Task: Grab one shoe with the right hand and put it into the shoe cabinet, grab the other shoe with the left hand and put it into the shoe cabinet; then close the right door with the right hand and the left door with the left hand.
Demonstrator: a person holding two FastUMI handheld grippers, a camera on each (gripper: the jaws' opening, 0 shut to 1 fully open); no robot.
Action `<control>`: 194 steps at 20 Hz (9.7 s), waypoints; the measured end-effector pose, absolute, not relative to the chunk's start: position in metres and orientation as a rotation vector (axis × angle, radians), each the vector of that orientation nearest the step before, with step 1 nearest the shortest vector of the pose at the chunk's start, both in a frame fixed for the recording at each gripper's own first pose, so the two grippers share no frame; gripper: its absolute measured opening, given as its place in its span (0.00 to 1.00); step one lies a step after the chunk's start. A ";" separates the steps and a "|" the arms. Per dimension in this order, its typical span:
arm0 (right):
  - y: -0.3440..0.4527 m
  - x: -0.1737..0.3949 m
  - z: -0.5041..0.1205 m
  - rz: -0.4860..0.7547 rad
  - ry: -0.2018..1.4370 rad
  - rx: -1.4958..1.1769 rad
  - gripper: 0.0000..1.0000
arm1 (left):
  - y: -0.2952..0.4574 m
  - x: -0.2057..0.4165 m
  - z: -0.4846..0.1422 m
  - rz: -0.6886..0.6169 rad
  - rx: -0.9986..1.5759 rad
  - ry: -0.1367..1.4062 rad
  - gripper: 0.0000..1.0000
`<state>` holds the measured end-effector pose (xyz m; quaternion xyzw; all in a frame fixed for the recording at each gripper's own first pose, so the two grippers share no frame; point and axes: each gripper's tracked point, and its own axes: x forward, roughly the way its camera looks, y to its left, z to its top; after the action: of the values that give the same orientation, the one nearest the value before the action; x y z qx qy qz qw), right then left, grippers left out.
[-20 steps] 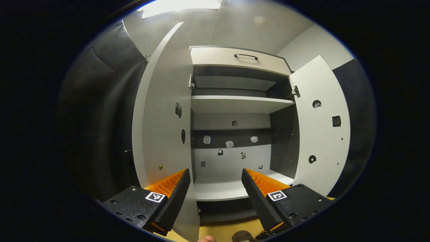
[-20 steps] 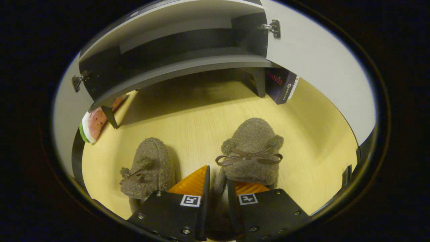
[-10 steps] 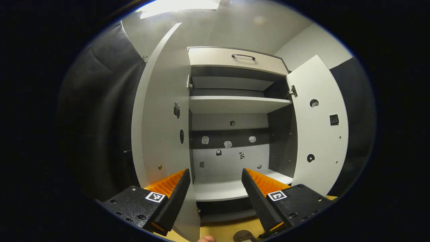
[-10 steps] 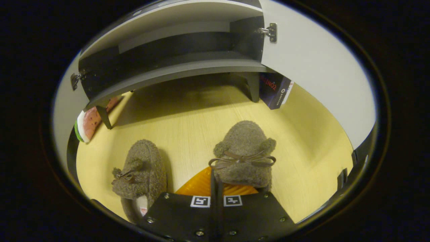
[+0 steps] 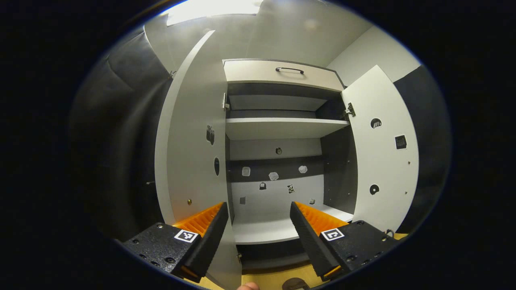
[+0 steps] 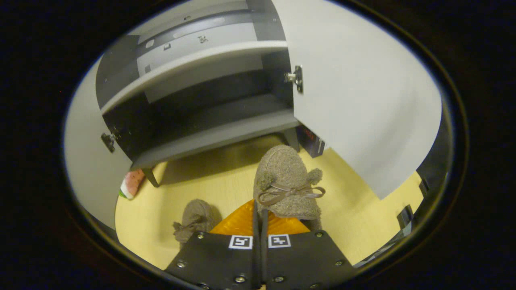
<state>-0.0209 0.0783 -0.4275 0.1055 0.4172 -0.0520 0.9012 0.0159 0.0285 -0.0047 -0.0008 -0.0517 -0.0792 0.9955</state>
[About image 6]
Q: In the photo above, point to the metal door hinge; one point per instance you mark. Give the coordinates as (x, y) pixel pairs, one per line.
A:
(109, 141)
(296, 78)

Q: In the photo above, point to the watermelon slice toy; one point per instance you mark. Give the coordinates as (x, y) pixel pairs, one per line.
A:
(131, 185)

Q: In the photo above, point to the white cabinet shelf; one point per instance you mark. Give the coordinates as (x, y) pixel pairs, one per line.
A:
(193, 66)

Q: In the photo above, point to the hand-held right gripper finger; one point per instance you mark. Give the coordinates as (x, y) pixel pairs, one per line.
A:
(265, 249)
(256, 249)

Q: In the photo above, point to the black table clamp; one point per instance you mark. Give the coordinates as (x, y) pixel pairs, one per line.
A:
(423, 188)
(405, 217)

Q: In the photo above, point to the dark box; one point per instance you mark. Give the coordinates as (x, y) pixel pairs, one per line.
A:
(310, 141)

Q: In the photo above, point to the black backdrop cloth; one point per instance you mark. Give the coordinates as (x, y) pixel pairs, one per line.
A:
(437, 161)

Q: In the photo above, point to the white shoe cabinet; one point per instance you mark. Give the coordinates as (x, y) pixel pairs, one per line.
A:
(225, 125)

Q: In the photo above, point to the brown fuzzy shoe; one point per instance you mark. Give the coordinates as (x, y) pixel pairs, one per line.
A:
(197, 217)
(286, 177)

